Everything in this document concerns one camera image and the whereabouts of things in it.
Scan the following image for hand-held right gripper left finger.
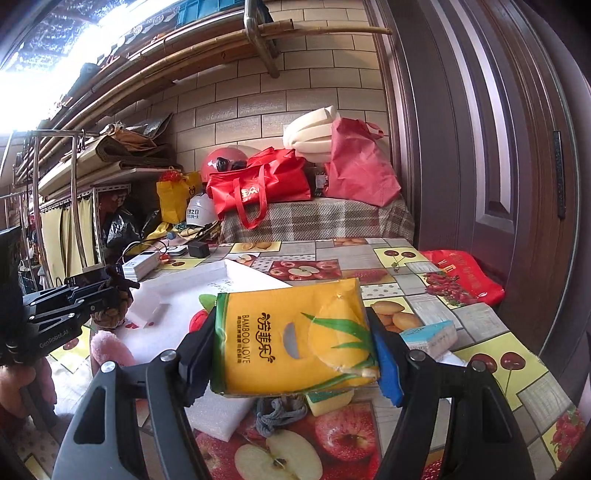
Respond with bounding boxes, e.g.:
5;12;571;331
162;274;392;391
55;309;218;480

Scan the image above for blue tissue pack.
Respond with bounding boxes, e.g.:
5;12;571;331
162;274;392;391
398;320;459;359

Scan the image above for yellow curtain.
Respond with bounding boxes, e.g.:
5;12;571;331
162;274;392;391
39;194;96;280

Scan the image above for plaid cloth cover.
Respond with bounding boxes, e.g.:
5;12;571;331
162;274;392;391
219;196;416;244

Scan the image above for pale yellow sponge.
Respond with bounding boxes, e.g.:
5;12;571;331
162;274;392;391
306;388;356;417

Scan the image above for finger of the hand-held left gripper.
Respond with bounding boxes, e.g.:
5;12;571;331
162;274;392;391
22;282;122;326
64;267;139;291

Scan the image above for pink plush toy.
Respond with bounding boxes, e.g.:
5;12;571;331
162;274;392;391
89;329;137;371

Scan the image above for white box tray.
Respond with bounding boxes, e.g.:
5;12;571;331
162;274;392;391
121;258;296;370

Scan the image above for yellow tissue pack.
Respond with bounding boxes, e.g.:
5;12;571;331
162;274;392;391
210;277;382;396

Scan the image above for red tote bag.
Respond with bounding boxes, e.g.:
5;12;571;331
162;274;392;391
205;147;313;230

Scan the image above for brown wooden door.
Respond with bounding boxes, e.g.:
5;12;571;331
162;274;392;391
369;0;591;370

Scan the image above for bundle of bamboo poles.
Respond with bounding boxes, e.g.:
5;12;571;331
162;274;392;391
37;18;394;136

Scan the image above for red apple plush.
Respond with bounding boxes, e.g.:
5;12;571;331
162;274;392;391
188;293;219;334

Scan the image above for white helmet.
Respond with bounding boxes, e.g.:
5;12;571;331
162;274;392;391
185;193;219;228

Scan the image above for tan braided rope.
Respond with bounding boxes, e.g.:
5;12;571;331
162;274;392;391
91;288;134;329

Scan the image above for folded cardboard stack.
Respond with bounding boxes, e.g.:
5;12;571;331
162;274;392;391
76;121;182;172

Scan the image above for person's left hand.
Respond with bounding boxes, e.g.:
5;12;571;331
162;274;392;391
0;357;58;418

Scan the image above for metal tube rack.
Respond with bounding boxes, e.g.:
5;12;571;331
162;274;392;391
31;129;90;271

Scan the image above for pink-red nonwoven bag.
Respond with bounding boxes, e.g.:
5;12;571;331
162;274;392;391
322;117;403;207

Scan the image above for yellow bag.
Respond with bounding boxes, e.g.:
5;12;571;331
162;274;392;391
156;171;205;223

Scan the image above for metal wall bracket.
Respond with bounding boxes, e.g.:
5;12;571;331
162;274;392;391
242;0;283;79

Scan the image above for white foam rolls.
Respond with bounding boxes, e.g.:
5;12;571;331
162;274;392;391
282;104;343;165

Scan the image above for red helmet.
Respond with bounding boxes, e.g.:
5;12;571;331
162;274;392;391
200;147;251;186

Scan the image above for white foam sheet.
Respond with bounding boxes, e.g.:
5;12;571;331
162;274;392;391
185;388;260;447

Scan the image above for red plastic bag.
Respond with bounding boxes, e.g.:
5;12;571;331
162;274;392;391
419;249;505;307

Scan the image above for black plastic bag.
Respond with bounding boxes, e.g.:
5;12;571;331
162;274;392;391
102;207;141;246

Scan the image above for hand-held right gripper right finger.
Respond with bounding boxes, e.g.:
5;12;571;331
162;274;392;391
365;307;539;480

